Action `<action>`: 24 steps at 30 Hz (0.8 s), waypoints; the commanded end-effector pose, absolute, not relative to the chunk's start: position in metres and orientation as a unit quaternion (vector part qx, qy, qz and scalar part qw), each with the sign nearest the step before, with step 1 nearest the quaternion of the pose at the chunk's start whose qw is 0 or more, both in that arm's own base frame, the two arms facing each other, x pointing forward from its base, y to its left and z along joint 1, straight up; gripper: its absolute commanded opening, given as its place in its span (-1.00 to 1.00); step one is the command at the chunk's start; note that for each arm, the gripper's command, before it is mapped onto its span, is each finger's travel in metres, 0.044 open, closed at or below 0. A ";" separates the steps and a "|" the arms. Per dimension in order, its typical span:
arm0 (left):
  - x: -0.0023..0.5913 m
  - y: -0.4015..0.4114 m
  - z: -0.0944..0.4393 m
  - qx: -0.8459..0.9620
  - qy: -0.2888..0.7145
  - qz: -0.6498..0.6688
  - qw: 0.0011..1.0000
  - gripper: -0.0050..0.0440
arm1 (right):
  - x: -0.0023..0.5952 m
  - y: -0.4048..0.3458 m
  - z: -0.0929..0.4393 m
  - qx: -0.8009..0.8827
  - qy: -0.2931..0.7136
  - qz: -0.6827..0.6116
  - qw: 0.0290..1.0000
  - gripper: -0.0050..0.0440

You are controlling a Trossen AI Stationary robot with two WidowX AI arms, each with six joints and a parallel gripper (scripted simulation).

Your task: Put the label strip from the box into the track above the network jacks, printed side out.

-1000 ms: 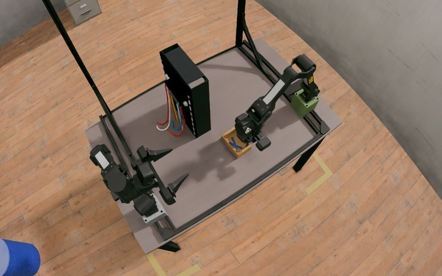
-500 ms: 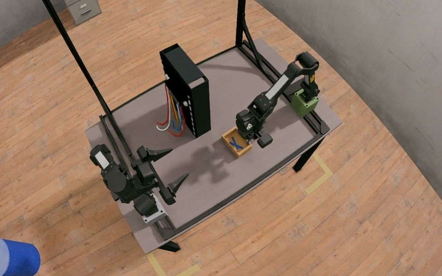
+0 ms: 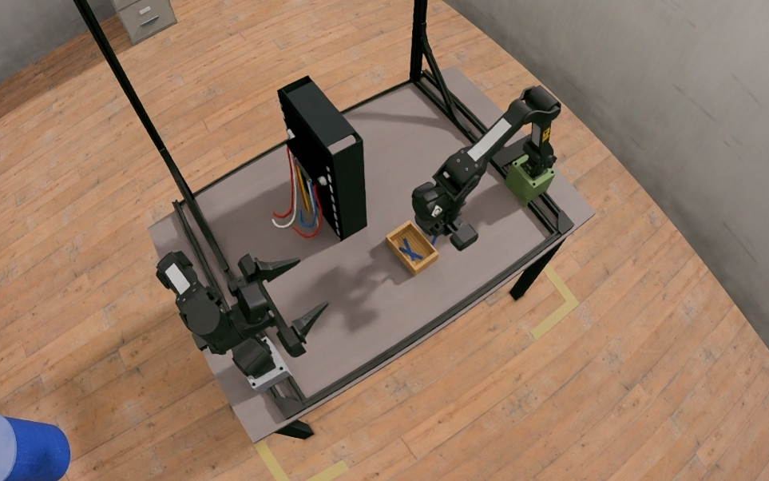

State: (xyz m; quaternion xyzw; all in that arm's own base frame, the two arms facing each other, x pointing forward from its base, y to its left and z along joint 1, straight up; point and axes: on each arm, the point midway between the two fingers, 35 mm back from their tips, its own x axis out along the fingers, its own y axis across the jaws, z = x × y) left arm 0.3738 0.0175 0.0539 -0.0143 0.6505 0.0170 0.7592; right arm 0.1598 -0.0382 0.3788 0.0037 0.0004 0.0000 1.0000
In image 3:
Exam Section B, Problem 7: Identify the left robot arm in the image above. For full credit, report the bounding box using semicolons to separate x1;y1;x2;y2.
412;85;561;237

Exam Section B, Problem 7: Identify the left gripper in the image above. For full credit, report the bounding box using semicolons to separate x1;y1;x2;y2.
412;182;478;252

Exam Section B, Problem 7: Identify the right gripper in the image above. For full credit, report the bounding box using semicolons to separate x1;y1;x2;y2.
228;254;328;358

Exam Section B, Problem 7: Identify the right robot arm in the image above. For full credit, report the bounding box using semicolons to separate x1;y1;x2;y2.
156;251;276;379

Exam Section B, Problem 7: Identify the black rack frame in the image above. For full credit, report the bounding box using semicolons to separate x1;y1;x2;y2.
281;75;367;240

